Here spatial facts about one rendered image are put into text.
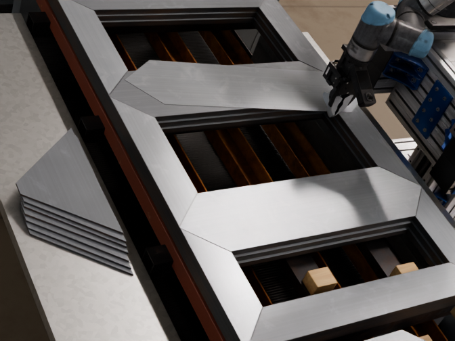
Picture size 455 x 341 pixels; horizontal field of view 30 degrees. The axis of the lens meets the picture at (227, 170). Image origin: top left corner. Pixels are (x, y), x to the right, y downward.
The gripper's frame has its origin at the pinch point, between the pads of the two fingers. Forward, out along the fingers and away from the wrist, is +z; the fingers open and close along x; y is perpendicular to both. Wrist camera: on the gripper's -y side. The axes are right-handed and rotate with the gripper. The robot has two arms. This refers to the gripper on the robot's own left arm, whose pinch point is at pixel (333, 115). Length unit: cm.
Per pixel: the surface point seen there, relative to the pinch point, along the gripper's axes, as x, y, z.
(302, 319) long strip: 46, -59, 1
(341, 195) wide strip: 14.5, -27.5, 0.8
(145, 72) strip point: 48, 24, 1
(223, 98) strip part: 30.2, 11.1, 0.8
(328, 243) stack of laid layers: 24.5, -38.9, 4.1
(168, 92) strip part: 45.1, 15.1, 0.8
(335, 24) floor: -140, 150, 87
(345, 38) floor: -139, 137, 87
